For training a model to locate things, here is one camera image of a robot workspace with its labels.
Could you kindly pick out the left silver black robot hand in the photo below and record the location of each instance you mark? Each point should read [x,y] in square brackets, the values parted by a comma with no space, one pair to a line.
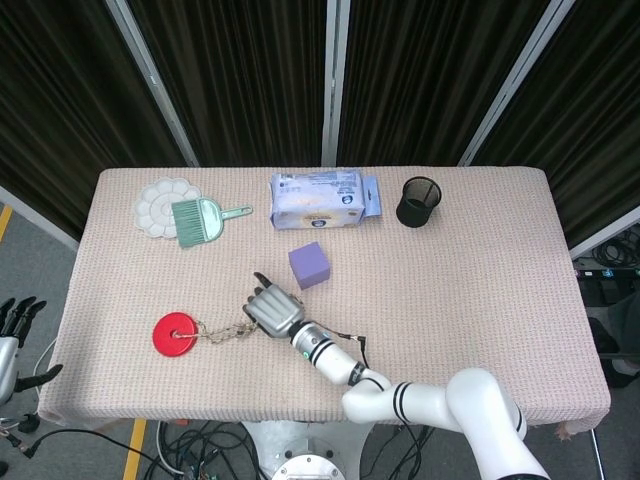
[7,350]

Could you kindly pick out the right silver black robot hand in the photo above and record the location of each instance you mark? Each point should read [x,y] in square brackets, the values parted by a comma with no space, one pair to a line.
[277,312]

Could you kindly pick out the red disc with centre hole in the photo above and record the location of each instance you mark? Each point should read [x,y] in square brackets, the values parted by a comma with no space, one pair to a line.
[172,347]

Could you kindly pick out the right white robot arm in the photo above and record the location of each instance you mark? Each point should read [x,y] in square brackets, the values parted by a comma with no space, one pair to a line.
[475,400]

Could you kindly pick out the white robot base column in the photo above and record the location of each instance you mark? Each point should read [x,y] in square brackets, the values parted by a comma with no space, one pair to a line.
[310,450]

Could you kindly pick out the purple foam cube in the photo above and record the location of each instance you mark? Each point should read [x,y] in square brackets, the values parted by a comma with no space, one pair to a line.
[310,267]

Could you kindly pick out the blue white tissue pack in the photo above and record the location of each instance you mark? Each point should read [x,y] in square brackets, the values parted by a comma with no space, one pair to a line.
[320,202]

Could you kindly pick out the green hand brush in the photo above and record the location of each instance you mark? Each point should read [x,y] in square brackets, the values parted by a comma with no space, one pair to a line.
[200,222]

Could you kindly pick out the white flower paint palette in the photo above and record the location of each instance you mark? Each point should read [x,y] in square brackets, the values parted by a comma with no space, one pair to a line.
[155,207]

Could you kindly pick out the beige waffle tablecloth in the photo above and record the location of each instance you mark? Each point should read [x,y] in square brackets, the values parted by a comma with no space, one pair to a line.
[450,300]

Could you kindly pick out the black mesh pen cup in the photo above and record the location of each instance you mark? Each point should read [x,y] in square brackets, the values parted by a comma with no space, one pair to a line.
[417,210]

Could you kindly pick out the black curtain panel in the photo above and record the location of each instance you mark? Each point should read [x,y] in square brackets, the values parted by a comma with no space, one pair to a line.
[600,100]
[60,100]
[250,75]
[425,75]

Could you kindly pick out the black power strip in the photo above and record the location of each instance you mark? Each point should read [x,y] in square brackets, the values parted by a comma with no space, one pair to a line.
[607,273]

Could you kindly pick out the grey metal partition rail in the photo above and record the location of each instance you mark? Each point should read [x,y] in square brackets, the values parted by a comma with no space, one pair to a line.
[37,215]
[607,234]

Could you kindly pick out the grey metal partition post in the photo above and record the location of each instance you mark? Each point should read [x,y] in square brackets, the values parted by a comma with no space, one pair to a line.
[332,85]
[152,85]
[510,85]

